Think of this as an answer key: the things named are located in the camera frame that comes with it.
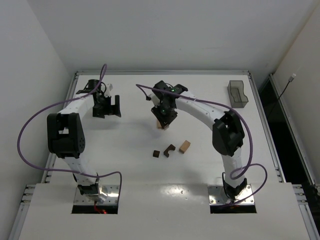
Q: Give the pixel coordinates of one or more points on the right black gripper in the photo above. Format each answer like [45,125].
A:
[164,117]

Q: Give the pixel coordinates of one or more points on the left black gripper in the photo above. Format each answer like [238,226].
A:
[106,110]

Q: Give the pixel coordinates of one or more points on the dark wood arch block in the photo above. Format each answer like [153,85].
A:
[166,152]

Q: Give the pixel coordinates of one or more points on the long light wood block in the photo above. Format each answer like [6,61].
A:
[184,147]

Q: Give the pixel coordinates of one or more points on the small dark wood cube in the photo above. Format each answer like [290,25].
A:
[156,154]

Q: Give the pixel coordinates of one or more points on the clear grey plastic bin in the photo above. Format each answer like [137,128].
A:
[237,97]

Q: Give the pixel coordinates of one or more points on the light wood rectangular block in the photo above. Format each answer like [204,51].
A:
[158,124]

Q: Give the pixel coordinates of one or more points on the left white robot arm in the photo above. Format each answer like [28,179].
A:
[66,138]

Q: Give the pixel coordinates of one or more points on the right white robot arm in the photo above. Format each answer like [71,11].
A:
[226,127]

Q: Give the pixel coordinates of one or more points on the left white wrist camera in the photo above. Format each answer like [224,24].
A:
[107,90]

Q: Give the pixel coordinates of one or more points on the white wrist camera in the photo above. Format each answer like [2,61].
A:
[107,90]
[153,98]

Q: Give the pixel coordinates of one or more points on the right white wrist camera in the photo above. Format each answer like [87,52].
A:
[153,98]

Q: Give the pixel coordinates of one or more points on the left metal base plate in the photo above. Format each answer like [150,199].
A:
[108,196]

